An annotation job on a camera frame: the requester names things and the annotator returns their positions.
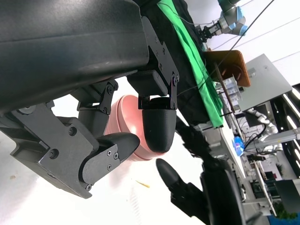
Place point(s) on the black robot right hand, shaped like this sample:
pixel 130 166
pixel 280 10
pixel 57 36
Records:
pixel 222 192

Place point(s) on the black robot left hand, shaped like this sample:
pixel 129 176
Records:
pixel 70 47

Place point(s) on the pink plastic bowl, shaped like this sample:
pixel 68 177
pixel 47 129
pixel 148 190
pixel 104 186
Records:
pixel 126 112

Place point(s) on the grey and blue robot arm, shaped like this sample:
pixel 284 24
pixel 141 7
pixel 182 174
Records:
pixel 232 21

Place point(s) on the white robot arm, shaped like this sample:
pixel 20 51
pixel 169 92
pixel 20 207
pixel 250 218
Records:
pixel 269 122

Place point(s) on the small blue object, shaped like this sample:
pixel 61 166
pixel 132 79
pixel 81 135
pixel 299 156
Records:
pixel 237 145

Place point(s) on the grey box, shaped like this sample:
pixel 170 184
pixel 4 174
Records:
pixel 288 192

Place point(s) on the green plant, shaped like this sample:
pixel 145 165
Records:
pixel 286 211

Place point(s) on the small yellowish scrap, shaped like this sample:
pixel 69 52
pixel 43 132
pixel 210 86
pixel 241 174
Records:
pixel 143 184

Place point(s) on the clear storage drawers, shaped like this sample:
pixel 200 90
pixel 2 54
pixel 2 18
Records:
pixel 230 86

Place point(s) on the grey metal panel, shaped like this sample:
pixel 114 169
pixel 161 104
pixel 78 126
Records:
pixel 264 82

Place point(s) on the green cloth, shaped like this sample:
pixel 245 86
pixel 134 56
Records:
pixel 191 51

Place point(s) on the brown wooden board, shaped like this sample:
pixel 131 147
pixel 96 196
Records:
pixel 241 70

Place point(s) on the aluminium rail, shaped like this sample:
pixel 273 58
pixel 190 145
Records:
pixel 281 137

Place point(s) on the black metal frame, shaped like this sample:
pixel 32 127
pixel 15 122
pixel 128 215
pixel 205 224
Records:
pixel 288 112

